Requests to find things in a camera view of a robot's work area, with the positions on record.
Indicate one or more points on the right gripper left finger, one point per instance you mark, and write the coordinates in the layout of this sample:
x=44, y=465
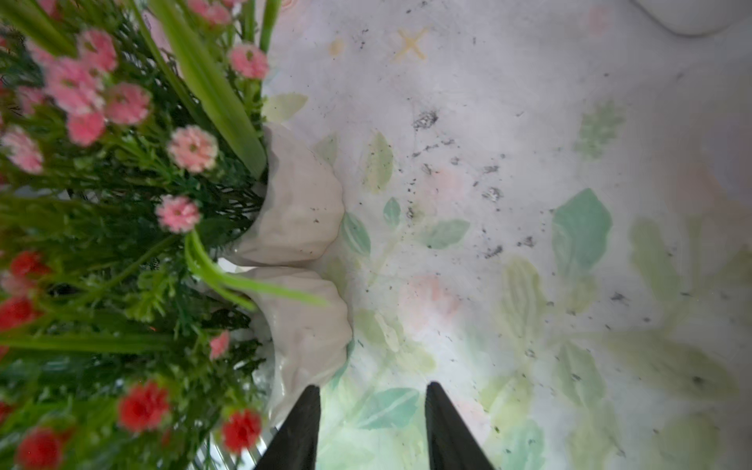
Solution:
x=294, y=446

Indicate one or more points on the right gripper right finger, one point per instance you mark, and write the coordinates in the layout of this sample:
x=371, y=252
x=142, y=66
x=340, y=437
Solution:
x=451, y=445

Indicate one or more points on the pink red potted gypsophila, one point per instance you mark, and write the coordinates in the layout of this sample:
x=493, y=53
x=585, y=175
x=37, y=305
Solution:
x=126, y=358

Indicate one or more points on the blue lid storage box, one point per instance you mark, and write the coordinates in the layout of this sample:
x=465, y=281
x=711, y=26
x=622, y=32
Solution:
x=695, y=18

